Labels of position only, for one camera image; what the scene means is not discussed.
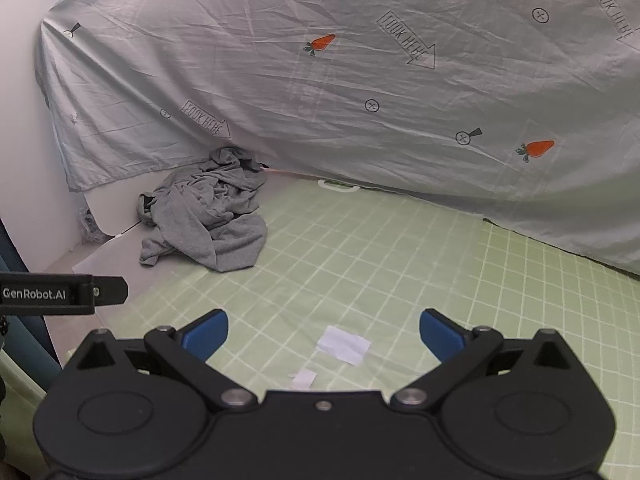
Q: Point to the large white paper scrap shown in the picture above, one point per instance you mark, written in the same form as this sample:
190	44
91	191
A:
342	344

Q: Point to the small white paper scrap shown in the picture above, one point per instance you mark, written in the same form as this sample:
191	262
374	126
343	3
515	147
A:
303	379

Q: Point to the grey shirt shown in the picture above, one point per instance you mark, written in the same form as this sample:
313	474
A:
200	225

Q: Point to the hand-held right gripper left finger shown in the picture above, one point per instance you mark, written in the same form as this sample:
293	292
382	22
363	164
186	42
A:
207	332

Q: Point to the grey carrot print sheet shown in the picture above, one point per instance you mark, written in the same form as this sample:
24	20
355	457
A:
350	85

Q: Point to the green grid mat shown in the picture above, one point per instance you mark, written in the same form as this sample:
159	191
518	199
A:
375	270

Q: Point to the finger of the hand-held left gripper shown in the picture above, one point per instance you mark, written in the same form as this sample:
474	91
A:
111	291

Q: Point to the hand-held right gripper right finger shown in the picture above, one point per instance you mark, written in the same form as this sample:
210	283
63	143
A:
440	332

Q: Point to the white board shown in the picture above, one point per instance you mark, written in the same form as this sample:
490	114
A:
115	205

